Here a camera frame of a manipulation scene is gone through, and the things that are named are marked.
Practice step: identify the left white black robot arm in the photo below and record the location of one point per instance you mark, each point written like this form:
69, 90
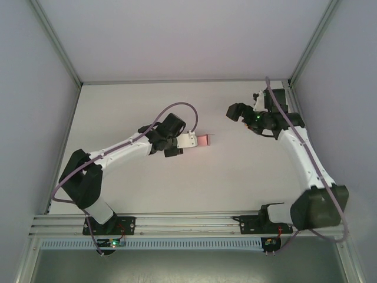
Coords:
117, 151

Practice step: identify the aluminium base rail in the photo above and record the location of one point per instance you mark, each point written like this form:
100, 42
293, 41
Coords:
188, 224

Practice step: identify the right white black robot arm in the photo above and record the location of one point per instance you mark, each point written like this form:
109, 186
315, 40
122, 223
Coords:
297, 156

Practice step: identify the pink paper box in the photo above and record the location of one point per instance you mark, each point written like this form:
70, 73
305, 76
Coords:
203, 140

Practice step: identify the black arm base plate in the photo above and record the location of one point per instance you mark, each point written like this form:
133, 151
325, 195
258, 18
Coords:
126, 225
250, 225

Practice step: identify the small circuit board green light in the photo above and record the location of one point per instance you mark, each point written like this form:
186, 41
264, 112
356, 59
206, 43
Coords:
113, 243

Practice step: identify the aluminium frame post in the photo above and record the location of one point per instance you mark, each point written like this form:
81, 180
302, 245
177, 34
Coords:
312, 44
56, 44

